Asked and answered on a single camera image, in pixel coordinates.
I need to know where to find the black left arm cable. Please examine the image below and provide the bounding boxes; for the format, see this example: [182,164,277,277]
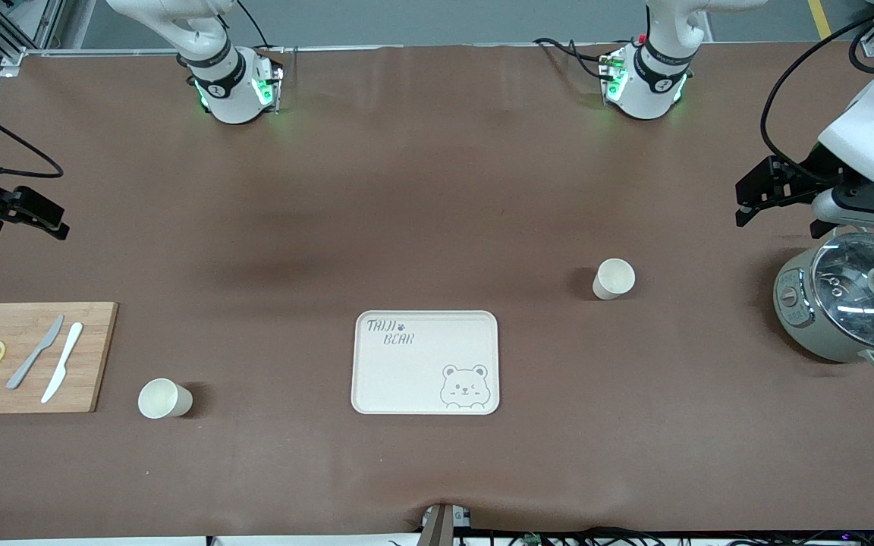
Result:
[759,9,874,166]

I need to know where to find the grey plastic knife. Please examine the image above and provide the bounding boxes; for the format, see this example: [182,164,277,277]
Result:
[6,314,65,391]

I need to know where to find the grey electric cooking pot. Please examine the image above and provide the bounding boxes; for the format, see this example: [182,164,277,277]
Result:
[773,230,874,372]

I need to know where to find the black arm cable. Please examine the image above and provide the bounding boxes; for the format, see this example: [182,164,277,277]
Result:
[0,89,66,180]
[759,9,874,166]

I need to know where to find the cream bear print tray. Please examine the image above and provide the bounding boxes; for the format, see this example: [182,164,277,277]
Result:
[351,309,500,416]

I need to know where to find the white IKEA cup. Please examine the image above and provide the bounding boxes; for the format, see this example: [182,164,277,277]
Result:
[137,378,194,420]
[592,258,637,301]

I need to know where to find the bamboo cutting board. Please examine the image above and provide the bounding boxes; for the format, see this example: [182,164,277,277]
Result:
[0,302,119,415]

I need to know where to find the white plastic knife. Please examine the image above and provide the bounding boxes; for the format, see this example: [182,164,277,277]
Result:
[40,322,84,404]

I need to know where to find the glass pot lid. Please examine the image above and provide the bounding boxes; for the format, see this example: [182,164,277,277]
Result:
[810,231,874,352]

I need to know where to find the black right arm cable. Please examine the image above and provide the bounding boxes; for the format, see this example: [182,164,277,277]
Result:
[0,89,66,180]

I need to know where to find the black left base cable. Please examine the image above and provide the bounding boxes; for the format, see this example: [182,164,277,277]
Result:
[533,36,614,81]

